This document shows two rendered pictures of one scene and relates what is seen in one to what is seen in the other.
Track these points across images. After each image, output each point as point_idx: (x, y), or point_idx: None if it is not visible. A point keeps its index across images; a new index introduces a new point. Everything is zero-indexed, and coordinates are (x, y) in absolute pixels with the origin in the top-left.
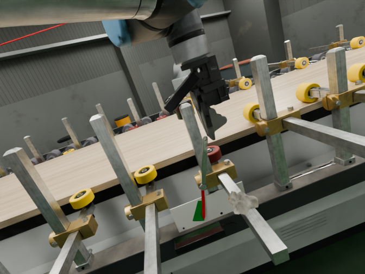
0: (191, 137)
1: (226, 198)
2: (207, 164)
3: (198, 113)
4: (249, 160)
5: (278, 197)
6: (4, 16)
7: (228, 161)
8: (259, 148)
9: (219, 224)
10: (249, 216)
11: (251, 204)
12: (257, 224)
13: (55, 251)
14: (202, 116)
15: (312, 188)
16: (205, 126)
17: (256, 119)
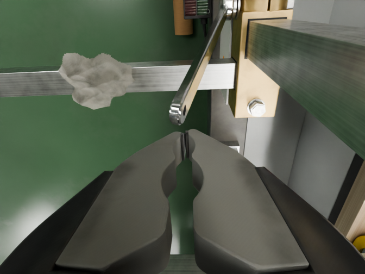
0: (316, 43)
1: (224, 54)
2: (254, 53)
3: (273, 227)
4: (328, 144)
5: (209, 132)
6: None
7: (251, 113)
8: (330, 179)
9: (199, 12)
10: (55, 76)
11: (77, 93)
12: (31, 80)
13: None
14: (130, 228)
15: None
16: (194, 163)
17: (362, 247)
